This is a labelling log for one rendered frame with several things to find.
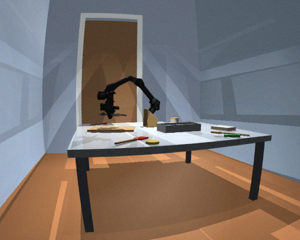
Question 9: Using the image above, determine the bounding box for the yellow flat disc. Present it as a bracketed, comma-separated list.
[146, 140, 160, 145]

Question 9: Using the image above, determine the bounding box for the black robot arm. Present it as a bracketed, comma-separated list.
[97, 76, 160, 114]

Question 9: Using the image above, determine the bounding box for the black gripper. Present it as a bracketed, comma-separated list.
[100, 99, 120, 119]

